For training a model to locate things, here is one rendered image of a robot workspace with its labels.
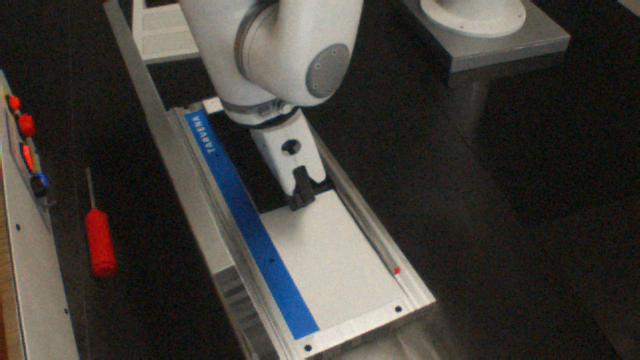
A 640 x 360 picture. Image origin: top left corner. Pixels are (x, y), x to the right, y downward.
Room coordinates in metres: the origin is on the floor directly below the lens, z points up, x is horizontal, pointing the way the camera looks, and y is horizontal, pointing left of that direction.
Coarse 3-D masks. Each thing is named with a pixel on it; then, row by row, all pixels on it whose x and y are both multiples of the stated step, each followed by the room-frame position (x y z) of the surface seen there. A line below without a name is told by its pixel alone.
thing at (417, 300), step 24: (192, 144) 0.59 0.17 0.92; (192, 168) 0.55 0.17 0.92; (336, 168) 0.55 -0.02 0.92; (216, 192) 0.50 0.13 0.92; (216, 216) 0.47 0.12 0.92; (240, 240) 0.43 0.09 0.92; (384, 240) 0.43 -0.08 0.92; (240, 264) 0.40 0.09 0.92; (384, 264) 0.40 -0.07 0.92; (408, 264) 0.39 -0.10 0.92; (216, 288) 0.36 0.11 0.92; (264, 288) 0.36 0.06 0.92; (408, 288) 0.36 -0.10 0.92; (264, 312) 0.33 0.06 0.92; (384, 312) 0.33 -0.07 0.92; (408, 312) 0.33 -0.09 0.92; (240, 336) 0.30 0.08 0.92; (288, 336) 0.30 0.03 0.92; (312, 336) 0.30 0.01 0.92; (336, 336) 0.30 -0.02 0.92; (360, 336) 0.31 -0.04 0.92
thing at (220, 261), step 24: (120, 24) 0.59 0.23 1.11; (120, 48) 0.54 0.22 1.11; (144, 72) 0.49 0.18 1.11; (144, 96) 0.46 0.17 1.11; (168, 120) 0.42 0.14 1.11; (168, 144) 0.39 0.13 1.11; (168, 168) 0.36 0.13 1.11; (192, 192) 0.33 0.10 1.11; (192, 216) 0.30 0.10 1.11; (216, 240) 0.28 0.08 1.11; (216, 264) 0.26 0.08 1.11; (240, 288) 0.26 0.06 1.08; (240, 312) 0.26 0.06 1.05; (264, 336) 0.26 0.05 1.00
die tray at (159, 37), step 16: (144, 0) 1.02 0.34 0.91; (144, 16) 0.96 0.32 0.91; (160, 16) 0.95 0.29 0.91; (176, 16) 0.95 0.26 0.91; (144, 32) 0.90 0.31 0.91; (160, 32) 0.90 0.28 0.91; (176, 32) 0.90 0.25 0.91; (144, 48) 0.85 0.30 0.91; (160, 48) 0.85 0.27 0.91; (176, 48) 0.85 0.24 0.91; (192, 48) 0.85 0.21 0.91
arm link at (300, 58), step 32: (288, 0) 0.38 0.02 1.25; (320, 0) 0.38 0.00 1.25; (352, 0) 0.40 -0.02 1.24; (256, 32) 0.40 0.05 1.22; (288, 32) 0.37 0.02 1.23; (320, 32) 0.38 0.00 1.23; (352, 32) 0.40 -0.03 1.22; (256, 64) 0.38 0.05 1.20; (288, 64) 0.37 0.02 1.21; (320, 64) 0.37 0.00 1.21; (288, 96) 0.37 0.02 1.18; (320, 96) 0.37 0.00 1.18
